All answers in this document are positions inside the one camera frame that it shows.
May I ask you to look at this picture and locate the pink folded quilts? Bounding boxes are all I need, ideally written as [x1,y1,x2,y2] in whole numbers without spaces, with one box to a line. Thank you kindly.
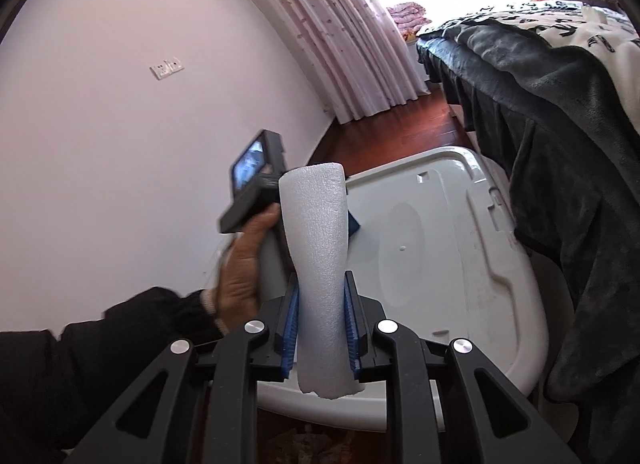
[387,1,432,42]

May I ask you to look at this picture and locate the white foam tube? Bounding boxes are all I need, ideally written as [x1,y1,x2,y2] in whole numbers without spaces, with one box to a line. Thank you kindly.
[278,162,368,401]

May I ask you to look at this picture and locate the person's left hand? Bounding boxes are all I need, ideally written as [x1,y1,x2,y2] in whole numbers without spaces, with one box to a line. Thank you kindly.
[214,204,283,337]

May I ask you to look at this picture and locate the dark trash bin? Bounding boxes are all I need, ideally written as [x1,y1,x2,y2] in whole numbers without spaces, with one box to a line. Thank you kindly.
[257,409,391,464]

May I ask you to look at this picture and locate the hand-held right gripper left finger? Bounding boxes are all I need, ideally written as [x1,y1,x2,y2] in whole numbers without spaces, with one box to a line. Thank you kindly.
[62,271,301,464]

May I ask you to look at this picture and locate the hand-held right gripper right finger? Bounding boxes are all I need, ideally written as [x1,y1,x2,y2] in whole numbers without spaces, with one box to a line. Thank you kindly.
[342,271,583,464]

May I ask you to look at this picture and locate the person's left forearm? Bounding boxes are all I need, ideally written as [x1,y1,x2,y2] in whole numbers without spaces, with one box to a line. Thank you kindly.
[0,286,226,464]

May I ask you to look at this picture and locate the white bin lid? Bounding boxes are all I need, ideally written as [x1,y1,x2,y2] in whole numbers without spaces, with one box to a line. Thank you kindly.
[257,146,548,432]

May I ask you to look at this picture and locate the white printed bedding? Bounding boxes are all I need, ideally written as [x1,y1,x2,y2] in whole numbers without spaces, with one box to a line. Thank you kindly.
[435,0,640,74]

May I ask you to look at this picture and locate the white wall socket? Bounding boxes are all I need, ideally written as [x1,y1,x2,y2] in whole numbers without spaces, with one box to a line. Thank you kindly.
[150,56,186,80]

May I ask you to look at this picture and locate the pink striped curtain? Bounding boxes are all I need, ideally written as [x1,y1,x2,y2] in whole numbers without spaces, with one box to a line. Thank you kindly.
[227,0,433,125]

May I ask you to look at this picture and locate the dark grey blanket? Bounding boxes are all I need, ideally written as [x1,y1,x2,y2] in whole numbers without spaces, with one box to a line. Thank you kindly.
[417,18,640,464]

